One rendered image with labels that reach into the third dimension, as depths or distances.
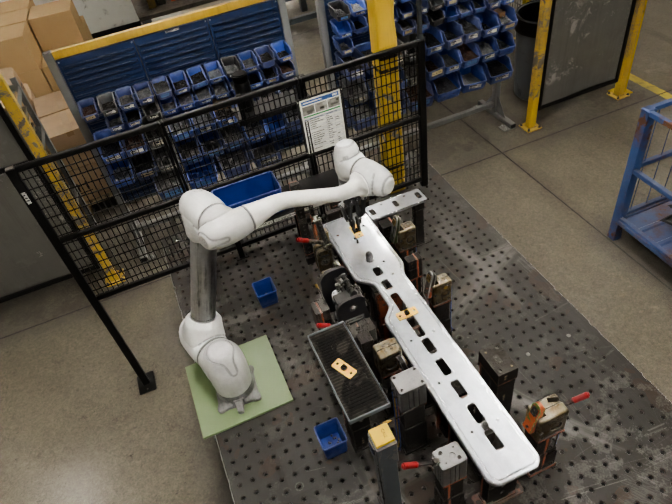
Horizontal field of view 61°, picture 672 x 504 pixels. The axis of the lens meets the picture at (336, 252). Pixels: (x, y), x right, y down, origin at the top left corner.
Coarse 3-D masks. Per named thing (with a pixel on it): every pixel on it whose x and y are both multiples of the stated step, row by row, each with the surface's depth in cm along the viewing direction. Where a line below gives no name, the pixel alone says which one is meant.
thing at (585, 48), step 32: (544, 0) 398; (576, 0) 411; (608, 0) 424; (640, 0) 432; (544, 32) 414; (576, 32) 431; (608, 32) 444; (544, 64) 435; (576, 64) 451; (608, 64) 465; (544, 96) 458; (576, 96) 470
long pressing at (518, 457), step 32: (352, 256) 244; (384, 256) 242; (384, 288) 229; (384, 320) 217; (416, 320) 215; (416, 352) 204; (448, 352) 202; (448, 384) 193; (480, 384) 191; (448, 416) 184; (480, 448) 175; (512, 448) 174; (512, 480) 168
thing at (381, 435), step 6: (378, 426) 168; (384, 426) 167; (372, 432) 166; (378, 432) 166; (384, 432) 166; (390, 432) 166; (372, 438) 165; (378, 438) 165; (384, 438) 165; (390, 438) 164; (378, 444) 164; (384, 444) 164
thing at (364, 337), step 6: (366, 330) 202; (360, 336) 200; (366, 336) 200; (360, 342) 199; (366, 342) 199; (372, 342) 200; (360, 348) 202; (366, 348) 201; (372, 348) 202; (366, 354) 204; (372, 354) 205; (366, 360) 206; (372, 360) 207; (372, 366) 210
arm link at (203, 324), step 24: (192, 192) 206; (192, 216) 200; (192, 240) 208; (192, 264) 216; (216, 264) 220; (192, 288) 221; (192, 312) 227; (216, 312) 235; (192, 336) 229; (216, 336) 231
